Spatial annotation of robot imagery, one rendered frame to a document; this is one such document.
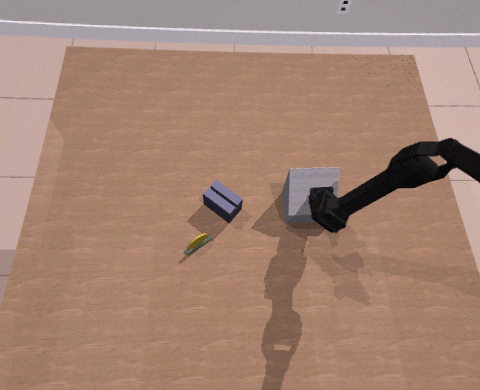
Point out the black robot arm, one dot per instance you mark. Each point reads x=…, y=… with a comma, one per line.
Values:
x=410, y=168

